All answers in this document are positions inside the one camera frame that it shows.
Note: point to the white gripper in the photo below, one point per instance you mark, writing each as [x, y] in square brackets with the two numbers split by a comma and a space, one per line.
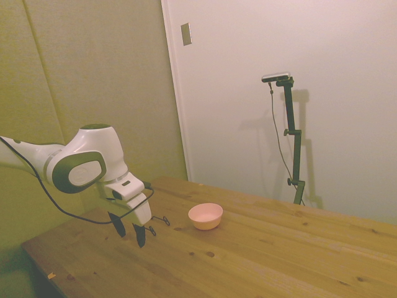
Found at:
[136, 198]

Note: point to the white door frame trim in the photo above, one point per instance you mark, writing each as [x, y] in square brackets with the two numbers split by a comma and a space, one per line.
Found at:
[178, 102]

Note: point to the camera on black stand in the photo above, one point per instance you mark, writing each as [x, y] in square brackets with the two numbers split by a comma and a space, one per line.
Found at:
[276, 130]

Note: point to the pink plastic bowl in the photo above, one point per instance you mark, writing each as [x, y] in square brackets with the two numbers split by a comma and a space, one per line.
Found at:
[205, 217]

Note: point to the silver exterior camera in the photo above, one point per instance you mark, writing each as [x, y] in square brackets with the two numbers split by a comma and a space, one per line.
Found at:
[276, 76]

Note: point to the small orange scrap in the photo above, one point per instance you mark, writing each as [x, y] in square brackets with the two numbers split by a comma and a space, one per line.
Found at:
[51, 275]

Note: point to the black camera stand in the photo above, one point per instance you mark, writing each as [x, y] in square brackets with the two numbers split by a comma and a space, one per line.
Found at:
[294, 139]

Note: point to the grey wall switch plate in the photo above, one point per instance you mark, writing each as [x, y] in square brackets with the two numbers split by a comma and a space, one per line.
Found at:
[186, 34]

